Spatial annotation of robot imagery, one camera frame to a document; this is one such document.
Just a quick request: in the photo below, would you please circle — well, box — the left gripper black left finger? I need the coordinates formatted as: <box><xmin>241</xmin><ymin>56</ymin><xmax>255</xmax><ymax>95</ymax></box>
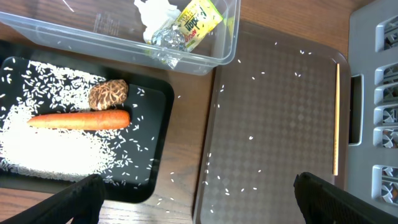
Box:
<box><xmin>2</xmin><ymin>174</ymin><xmax>106</xmax><ymax>224</ymax></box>

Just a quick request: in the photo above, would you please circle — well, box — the grey dishwasher rack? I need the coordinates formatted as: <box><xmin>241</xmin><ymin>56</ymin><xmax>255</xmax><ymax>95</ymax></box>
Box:
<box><xmin>345</xmin><ymin>0</ymin><xmax>397</xmax><ymax>215</ymax></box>

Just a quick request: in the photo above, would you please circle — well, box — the brown food scrap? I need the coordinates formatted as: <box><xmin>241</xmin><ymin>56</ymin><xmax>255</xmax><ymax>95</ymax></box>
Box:
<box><xmin>88</xmin><ymin>80</ymin><xmax>129</xmax><ymax>110</ymax></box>

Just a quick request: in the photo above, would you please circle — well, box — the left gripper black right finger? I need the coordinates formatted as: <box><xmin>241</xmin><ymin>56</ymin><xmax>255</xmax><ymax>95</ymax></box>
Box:
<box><xmin>294</xmin><ymin>172</ymin><xmax>397</xmax><ymax>224</ymax></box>

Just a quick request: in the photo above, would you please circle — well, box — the pile of white rice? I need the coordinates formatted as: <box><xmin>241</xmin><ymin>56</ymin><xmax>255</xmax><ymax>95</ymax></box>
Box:
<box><xmin>0</xmin><ymin>58</ymin><xmax>156</xmax><ymax>187</ymax></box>

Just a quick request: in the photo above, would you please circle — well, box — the orange carrot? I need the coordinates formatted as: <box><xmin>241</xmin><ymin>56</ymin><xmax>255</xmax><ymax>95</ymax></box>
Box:
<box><xmin>27</xmin><ymin>110</ymin><xmax>130</xmax><ymax>131</ymax></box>

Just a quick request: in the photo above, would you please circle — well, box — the black square bin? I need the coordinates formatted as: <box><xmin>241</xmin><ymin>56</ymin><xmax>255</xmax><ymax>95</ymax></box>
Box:
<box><xmin>1</xmin><ymin>41</ymin><xmax>174</xmax><ymax>203</ymax></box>

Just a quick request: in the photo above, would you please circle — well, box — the green snack wrapper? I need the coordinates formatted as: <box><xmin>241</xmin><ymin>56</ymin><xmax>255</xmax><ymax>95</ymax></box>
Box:
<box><xmin>174</xmin><ymin>0</ymin><xmax>223</xmax><ymax>52</ymax></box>

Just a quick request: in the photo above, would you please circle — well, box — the clear plastic bin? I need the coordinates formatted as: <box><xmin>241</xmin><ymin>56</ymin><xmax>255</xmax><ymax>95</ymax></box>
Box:
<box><xmin>1</xmin><ymin>0</ymin><xmax>241</xmax><ymax>75</ymax></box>

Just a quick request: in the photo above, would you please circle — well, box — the white tissue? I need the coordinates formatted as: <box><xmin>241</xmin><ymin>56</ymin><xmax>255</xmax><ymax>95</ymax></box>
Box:
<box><xmin>134</xmin><ymin>0</ymin><xmax>181</xmax><ymax>44</ymax></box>

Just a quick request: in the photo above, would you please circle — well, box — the aluminium foil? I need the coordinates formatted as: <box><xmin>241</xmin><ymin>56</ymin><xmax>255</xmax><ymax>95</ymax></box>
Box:
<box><xmin>150</xmin><ymin>24</ymin><xmax>187</xmax><ymax>69</ymax></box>

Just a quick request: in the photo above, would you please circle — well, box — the dark brown tray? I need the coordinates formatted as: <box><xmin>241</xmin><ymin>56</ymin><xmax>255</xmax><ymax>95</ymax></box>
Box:
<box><xmin>193</xmin><ymin>22</ymin><xmax>351</xmax><ymax>223</ymax></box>

